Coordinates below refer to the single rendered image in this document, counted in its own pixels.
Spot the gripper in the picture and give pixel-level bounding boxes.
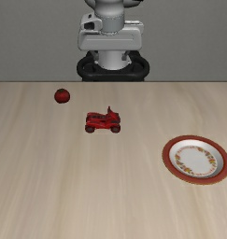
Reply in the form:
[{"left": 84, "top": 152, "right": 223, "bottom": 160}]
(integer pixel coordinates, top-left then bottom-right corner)
[{"left": 77, "top": 20, "right": 146, "bottom": 62}]

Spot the red tomato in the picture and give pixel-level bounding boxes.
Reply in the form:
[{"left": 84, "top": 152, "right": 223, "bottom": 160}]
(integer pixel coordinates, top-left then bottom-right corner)
[{"left": 53, "top": 88, "right": 71, "bottom": 105}]

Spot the red-rimmed white plate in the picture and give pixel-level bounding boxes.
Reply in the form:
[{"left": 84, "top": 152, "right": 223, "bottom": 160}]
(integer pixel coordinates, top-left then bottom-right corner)
[{"left": 162, "top": 134, "right": 227, "bottom": 186}]

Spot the red toy car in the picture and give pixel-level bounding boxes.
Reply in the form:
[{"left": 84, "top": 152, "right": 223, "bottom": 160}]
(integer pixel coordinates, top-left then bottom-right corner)
[{"left": 84, "top": 105, "right": 121, "bottom": 134}]

